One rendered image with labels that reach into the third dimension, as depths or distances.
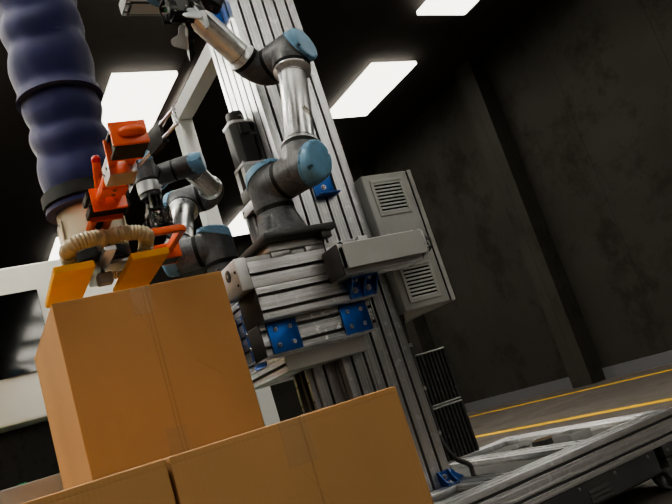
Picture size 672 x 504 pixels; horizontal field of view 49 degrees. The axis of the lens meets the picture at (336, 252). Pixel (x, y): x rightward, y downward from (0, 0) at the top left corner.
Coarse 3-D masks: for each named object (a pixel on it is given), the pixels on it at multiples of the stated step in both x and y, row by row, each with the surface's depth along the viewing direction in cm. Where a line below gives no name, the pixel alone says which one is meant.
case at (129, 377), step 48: (144, 288) 171; (192, 288) 176; (48, 336) 175; (96, 336) 163; (144, 336) 168; (192, 336) 172; (48, 384) 192; (96, 384) 160; (144, 384) 164; (192, 384) 169; (240, 384) 173; (96, 432) 157; (144, 432) 161; (192, 432) 165; (240, 432) 170
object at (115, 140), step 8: (136, 120) 148; (112, 128) 145; (112, 136) 145; (120, 136) 145; (128, 136) 146; (136, 136) 147; (144, 136) 147; (104, 144) 151; (112, 144) 144; (120, 144) 145; (128, 144) 146; (136, 144) 147; (144, 144) 148; (112, 152) 148; (120, 152) 148; (128, 152) 149; (136, 152) 151; (144, 152) 152; (112, 160) 151; (120, 160) 152
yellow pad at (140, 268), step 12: (144, 252) 189; (156, 252) 190; (168, 252) 191; (132, 264) 191; (144, 264) 194; (156, 264) 198; (120, 276) 203; (132, 276) 202; (144, 276) 206; (120, 288) 211
